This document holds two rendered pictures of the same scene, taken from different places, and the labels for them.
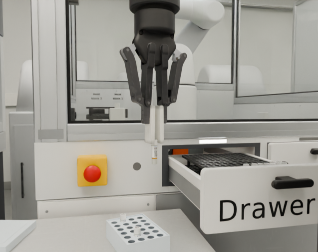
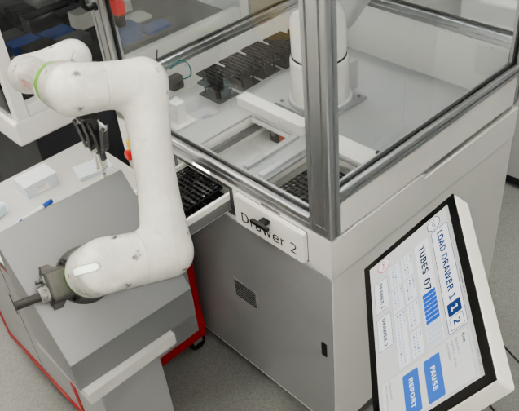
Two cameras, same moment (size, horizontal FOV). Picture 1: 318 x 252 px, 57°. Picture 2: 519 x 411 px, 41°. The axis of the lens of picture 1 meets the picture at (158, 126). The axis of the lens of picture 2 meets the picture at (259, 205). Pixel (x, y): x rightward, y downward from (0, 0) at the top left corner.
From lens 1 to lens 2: 2.19 m
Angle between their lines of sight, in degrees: 66
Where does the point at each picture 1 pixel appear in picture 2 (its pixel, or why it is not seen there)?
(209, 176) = not seen: hidden behind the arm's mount
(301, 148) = (256, 212)
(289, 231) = (262, 268)
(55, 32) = (108, 52)
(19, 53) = not seen: outside the picture
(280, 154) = (240, 206)
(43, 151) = (121, 124)
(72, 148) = not seen: hidden behind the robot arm
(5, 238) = (86, 172)
